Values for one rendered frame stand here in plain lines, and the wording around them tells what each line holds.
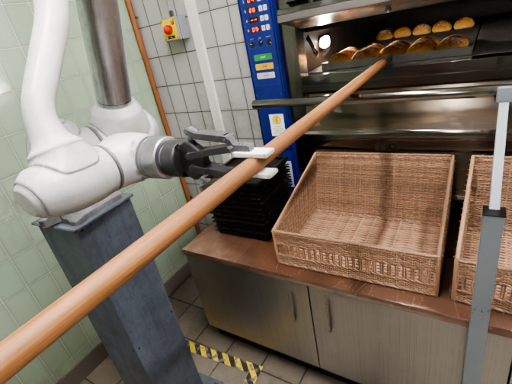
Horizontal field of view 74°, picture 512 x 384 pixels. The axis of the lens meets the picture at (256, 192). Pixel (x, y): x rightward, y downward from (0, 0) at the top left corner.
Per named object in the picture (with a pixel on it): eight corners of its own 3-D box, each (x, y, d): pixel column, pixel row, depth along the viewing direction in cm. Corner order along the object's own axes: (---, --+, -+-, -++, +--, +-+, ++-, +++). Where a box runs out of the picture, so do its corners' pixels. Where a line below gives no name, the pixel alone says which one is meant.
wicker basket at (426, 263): (320, 203, 167) (313, 149, 155) (452, 216, 138) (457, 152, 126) (274, 264, 131) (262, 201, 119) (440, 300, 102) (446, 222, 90)
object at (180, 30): (175, 40, 169) (169, 18, 165) (190, 37, 164) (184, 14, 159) (164, 43, 164) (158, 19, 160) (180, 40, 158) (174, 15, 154)
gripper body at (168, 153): (178, 132, 71) (212, 132, 66) (189, 169, 75) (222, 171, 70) (152, 145, 66) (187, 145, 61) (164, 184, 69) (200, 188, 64)
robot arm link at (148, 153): (173, 168, 78) (193, 169, 75) (144, 185, 72) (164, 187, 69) (161, 129, 74) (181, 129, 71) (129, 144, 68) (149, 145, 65)
